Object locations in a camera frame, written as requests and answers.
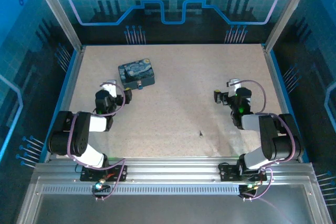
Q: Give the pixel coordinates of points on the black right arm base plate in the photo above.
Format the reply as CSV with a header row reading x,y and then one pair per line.
x,y
228,172

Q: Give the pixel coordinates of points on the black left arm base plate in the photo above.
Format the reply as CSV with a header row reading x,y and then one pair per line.
x,y
89,174

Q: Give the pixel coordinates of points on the aluminium frame post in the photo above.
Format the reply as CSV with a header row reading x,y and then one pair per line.
x,y
288,11
57,11

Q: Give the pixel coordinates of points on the small brass padlock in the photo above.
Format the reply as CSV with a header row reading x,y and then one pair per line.
x,y
140,85

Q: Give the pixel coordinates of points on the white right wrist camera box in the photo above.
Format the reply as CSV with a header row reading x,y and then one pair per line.
x,y
232,87

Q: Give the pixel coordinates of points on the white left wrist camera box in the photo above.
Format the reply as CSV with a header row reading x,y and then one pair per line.
x,y
111,89

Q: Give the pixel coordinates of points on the starry night print tin box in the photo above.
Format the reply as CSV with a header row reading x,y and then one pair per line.
x,y
136,70

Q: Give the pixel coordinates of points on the aluminium cross rail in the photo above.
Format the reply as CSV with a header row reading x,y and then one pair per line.
x,y
170,167

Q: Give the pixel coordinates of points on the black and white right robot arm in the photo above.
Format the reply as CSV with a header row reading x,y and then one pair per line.
x,y
270,134

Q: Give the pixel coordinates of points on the aluminium side rail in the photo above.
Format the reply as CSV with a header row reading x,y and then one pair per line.
x,y
71,90
278,90

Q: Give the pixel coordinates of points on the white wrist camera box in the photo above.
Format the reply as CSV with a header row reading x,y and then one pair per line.
x,y
232,87
111,89

